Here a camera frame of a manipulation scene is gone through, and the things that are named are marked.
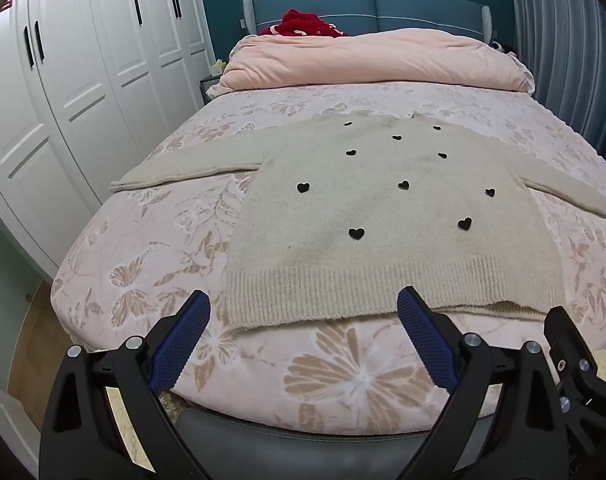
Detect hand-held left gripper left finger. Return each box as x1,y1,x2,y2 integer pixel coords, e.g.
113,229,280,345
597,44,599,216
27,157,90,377
39,289,214,480

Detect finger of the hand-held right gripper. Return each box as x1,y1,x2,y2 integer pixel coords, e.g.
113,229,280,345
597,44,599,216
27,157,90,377
543,305,606,403

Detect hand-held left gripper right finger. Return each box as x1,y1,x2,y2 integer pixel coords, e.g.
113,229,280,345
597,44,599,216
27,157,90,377
396,286,570,480

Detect beige knit sweater black hearts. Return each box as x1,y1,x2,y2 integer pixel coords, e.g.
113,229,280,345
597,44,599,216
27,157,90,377
110,110,606,332

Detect pink floral bedsheet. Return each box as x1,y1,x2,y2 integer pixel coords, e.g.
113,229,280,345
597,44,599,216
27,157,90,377
50,82,606,436

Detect dark nightstand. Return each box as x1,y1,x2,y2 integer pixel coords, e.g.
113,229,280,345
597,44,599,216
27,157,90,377
200,72,227,107

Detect white wardrobe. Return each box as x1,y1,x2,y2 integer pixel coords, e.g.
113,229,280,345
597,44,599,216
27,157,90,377
0,0,216,281

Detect pink duvet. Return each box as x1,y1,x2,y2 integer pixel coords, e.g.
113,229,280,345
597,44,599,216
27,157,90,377
206,30,536,101

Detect blue-grey curtain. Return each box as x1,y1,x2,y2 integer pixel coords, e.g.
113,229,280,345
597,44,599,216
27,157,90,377
503,0,606,181

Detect blue padded headboard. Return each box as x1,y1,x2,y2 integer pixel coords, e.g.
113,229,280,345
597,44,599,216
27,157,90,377
242,0,494,45

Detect red cloth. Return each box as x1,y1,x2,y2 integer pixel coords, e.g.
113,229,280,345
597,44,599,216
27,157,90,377
259,8,348,39

